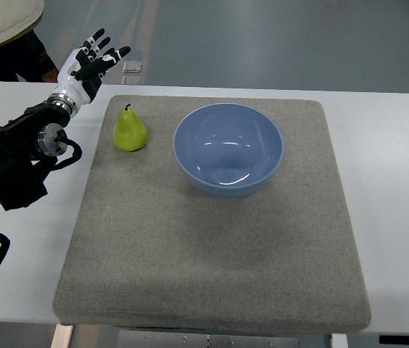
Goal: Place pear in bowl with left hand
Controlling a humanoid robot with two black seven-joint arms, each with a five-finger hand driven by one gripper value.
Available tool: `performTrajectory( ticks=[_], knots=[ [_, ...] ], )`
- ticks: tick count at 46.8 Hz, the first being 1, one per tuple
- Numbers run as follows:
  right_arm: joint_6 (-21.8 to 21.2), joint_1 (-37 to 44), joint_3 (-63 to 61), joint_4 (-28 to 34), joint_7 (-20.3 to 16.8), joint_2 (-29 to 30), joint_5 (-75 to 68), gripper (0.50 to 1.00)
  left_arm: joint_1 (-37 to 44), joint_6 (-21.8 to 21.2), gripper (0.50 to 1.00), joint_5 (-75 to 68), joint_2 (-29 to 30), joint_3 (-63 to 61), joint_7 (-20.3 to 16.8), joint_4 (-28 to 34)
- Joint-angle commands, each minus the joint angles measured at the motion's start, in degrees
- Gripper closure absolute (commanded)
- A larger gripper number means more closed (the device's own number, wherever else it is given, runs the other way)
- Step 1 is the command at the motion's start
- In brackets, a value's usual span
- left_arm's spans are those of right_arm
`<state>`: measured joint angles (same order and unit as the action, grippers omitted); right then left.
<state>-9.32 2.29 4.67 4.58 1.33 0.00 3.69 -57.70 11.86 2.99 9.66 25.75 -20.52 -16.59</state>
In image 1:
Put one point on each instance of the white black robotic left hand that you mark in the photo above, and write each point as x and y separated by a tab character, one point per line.
81	75

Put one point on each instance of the green pear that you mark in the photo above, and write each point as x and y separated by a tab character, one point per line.
129	133

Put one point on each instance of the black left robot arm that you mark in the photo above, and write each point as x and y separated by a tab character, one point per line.
32	146

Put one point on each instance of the blue ceramic bowl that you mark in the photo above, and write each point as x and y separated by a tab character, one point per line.
228	150

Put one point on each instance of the small clear floor plate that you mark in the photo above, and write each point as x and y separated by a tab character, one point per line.
132	66

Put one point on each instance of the person in beige jacket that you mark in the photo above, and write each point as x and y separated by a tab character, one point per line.
22	54

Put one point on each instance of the grey felt mat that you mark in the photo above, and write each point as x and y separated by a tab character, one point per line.
151	251

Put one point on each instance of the metal table frame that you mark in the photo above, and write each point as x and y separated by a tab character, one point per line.
98	336

